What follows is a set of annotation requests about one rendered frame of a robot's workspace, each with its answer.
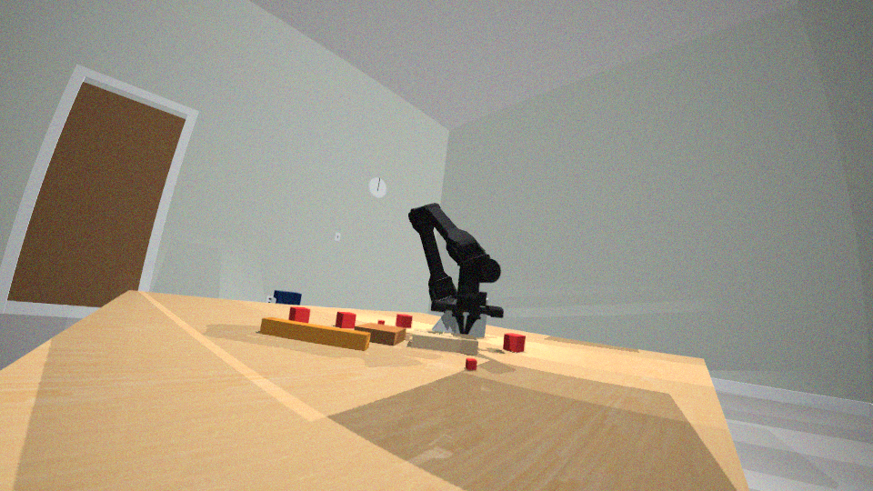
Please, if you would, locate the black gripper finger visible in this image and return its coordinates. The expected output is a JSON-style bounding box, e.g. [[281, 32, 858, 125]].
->
[[464, 315, 481, 335], [452, 313, 465, 334]]

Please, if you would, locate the yellow long wooden board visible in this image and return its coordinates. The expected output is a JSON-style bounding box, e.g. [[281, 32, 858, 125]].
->
[[260, 317, 371, 351]]

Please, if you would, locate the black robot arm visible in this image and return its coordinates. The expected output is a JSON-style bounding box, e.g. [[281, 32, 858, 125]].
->
[[408, 203, 500, 311]]

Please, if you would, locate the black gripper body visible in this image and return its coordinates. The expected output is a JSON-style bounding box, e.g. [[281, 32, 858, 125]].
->
[[431, 282, 504, 318]]

